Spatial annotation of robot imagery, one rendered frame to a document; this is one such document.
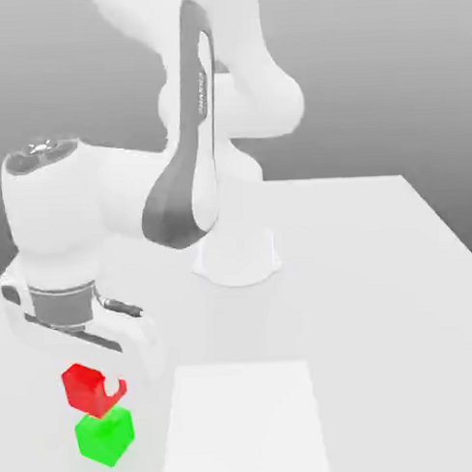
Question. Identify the small green cube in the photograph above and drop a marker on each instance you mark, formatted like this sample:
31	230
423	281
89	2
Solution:
104	439

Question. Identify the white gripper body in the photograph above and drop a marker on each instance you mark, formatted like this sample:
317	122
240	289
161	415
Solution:
136	341

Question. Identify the small red cube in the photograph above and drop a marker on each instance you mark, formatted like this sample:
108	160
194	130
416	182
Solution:
82	391

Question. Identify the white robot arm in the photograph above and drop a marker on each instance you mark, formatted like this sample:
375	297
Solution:
57	213

